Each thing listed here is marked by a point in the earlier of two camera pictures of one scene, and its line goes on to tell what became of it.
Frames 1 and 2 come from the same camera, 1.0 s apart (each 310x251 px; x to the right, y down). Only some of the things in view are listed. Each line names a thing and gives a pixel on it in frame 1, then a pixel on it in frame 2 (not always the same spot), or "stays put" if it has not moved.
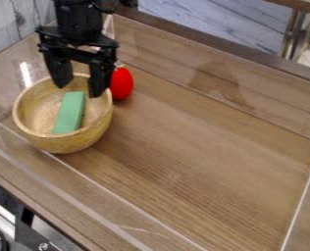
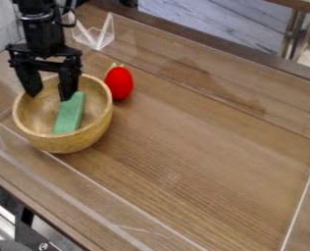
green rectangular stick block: (69, 118) stays put
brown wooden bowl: (31, 116) stays put
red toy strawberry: (121, 83) stays put
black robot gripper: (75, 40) -> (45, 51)
